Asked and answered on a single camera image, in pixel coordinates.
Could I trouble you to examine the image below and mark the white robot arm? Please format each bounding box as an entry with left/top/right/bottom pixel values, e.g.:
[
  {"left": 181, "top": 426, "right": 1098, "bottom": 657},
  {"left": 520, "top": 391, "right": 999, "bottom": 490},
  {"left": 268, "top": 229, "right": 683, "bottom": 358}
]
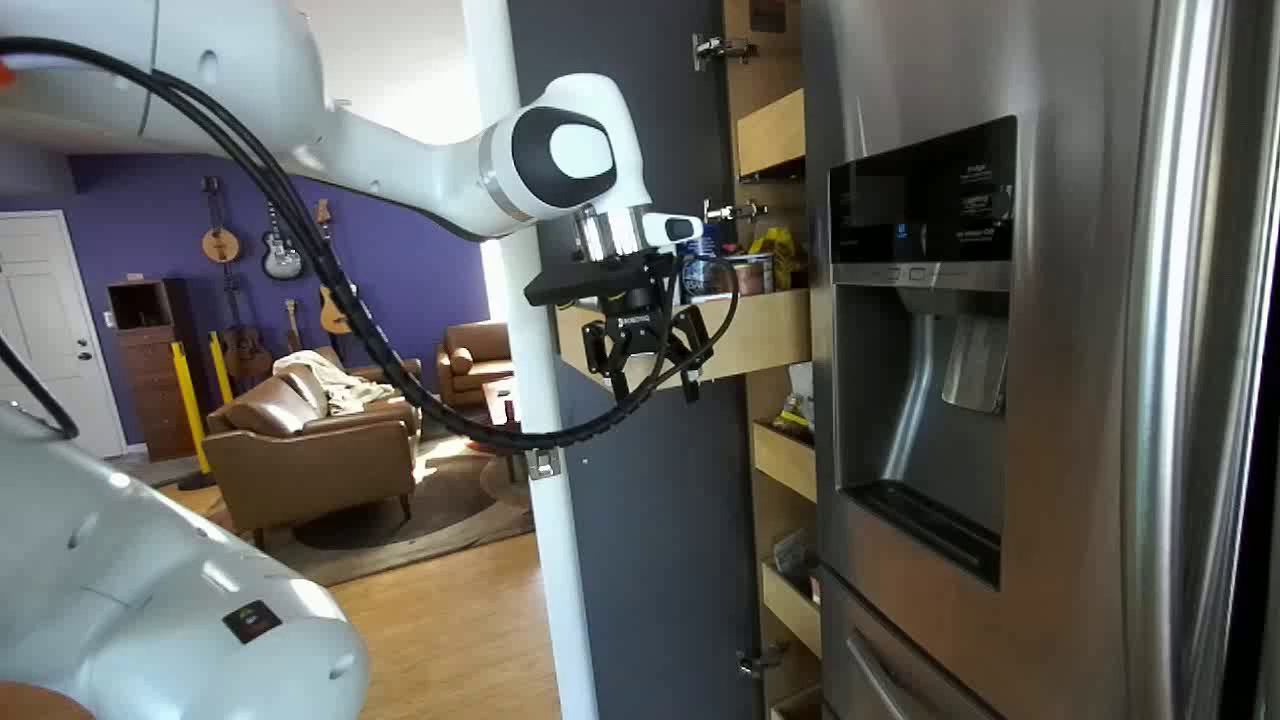
[{"left": 0, "top": 0, "right": 676, "bottom": 720}]

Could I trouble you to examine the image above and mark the upper wooden drawer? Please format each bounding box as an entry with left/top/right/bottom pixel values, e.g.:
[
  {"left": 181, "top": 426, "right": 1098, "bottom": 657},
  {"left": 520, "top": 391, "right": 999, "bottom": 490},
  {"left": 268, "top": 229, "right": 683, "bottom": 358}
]
[{"left": 736, "top": 87, "right": 807, "bottom": 177}]

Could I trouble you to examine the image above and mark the stainless steel refrigerator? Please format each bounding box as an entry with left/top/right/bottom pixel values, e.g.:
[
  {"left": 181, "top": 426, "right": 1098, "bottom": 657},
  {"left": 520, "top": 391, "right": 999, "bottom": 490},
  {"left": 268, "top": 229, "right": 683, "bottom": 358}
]
[{"left": 804, "top": 0, "right": 1280, "bottom": 720}]

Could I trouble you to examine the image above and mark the brown leather armchair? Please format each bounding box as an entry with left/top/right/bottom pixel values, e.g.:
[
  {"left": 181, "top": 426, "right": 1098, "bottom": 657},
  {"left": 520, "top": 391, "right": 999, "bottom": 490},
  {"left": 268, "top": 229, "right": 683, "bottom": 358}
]
[{"left": 437, "top": 320, "right": 512, "bottom": 407}]

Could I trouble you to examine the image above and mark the white interior door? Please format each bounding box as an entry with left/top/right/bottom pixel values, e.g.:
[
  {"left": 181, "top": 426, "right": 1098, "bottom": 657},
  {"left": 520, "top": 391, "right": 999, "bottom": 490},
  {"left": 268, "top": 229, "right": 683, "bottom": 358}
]
[{"left": 0, "top": 213, "right": 128, "bottom": 455}]

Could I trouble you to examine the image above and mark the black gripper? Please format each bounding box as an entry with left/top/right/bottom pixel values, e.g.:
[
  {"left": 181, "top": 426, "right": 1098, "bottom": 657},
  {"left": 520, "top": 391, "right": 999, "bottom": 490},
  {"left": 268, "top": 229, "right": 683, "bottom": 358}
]
[{"left": 525, "top": 254, "right": 713, "bottom": 402}]

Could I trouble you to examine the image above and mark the brown leather sofa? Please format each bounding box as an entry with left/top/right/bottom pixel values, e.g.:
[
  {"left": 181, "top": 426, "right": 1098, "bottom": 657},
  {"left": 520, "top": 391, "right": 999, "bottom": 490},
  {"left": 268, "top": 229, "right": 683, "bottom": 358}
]
[{"left": 204, "top": 364, "right": 420, "bottom": 541}]

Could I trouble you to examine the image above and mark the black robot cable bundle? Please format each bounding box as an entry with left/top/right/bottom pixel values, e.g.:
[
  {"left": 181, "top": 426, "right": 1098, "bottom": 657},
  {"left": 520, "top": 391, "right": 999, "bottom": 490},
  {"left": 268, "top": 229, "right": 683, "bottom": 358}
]
[{"left": 0, "top": 36, "right": 744, "bottom": 452}]

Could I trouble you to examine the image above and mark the wooden pull-out drawer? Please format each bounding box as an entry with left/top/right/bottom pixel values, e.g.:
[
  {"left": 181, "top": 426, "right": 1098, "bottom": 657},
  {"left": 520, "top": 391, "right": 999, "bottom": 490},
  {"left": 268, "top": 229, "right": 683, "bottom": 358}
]
[{"left": 554, "top": 287, "right": 811, "bottom": 390}]

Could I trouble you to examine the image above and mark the lower wooden drawer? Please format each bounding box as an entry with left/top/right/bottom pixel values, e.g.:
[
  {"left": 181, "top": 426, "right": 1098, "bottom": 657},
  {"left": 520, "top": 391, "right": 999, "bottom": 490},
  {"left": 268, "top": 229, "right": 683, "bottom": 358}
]
[{"left": 754, "top": 426, "right": 817, "bottom": 504}]

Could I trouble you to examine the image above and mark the dark pantry door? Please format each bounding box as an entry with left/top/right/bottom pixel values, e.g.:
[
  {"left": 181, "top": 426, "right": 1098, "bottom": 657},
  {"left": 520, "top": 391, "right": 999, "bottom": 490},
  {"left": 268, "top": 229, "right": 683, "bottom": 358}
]
[{"left": 512, "top": 0, "right": 760, "bottom": 720}]

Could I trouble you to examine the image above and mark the wall-hung guitar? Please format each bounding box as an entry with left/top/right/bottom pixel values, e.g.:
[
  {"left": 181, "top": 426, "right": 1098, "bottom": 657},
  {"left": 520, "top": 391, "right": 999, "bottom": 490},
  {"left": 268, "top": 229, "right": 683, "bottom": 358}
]
[{"left": 200, "top": 177, "right": 243, "bottom": 268}]

